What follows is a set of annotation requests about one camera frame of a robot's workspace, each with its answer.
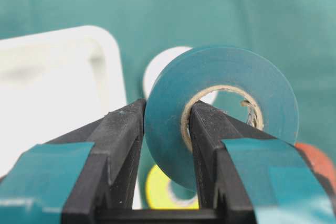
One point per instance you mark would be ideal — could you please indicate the green tape roll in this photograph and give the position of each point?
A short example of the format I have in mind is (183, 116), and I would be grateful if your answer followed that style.
(197, 72)

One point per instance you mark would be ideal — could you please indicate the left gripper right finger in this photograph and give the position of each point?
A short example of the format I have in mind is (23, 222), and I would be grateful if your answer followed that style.
(250, 176)

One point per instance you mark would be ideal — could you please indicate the white plastic tray case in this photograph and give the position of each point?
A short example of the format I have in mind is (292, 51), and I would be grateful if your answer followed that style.
(55, 82)

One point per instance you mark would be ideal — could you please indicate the yellow tape roll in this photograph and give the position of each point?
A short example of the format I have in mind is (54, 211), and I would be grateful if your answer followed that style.
(163, 193)

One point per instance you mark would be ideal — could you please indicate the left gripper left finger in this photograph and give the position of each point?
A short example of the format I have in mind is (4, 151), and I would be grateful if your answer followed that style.
(67, 179)

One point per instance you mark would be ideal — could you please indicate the red tape roll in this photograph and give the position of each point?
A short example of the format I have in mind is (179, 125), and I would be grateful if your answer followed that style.
(320, 162)

